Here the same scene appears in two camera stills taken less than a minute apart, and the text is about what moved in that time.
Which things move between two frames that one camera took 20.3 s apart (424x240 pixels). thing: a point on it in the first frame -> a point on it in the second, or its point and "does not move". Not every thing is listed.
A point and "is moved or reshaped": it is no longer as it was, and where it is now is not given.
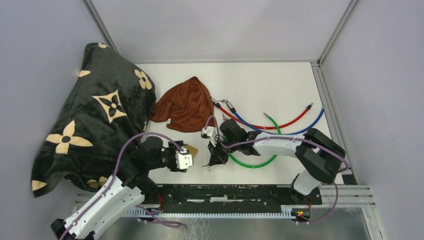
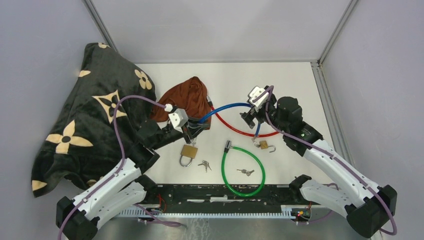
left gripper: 173,146 -> 194,129
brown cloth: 185,108 does not move
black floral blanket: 107,109 does not move
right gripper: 216,157 -> 249,116
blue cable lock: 269,132 -> 230,105
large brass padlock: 191,150 does not move
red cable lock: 244,122 is moved or reshaped
